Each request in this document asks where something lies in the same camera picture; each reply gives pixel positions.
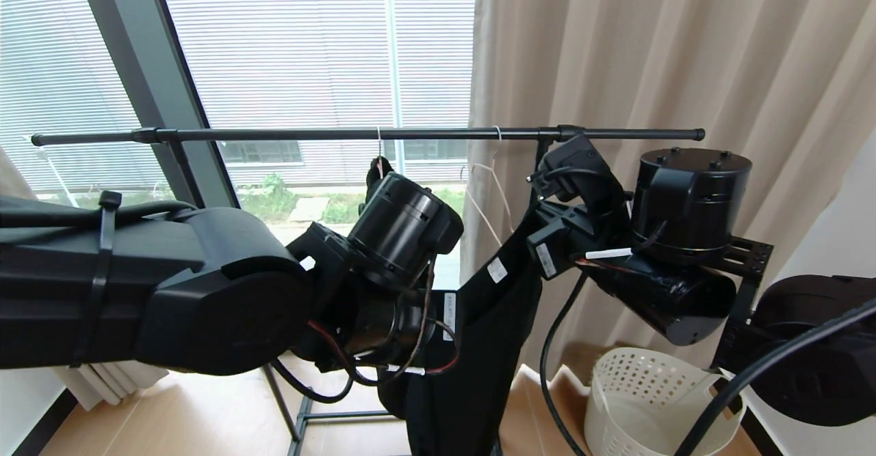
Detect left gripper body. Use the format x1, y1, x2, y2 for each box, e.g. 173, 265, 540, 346
342, 288, 459, 375

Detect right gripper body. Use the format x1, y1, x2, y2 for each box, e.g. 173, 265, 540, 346
527, 203, 634, 280

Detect black garment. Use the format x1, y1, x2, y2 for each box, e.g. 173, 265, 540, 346
378, 204, 550, 456

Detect black shorts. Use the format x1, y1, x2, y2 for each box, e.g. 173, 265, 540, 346
365, 156, 413, 421

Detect white laundry basket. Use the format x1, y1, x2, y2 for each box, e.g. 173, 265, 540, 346
583, 346, 748, 456

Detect black clothes rack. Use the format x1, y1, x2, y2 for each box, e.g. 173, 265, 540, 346
31, 125, 706, 456

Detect beige curtain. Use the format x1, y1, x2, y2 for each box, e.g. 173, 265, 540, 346
459, 0, 876, 375
0, 147, 170, 413

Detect window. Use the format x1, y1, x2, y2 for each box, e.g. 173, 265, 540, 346
0, 0, 481, 291

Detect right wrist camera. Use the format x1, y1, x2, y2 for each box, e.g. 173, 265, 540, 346
526, 134, 627, 212

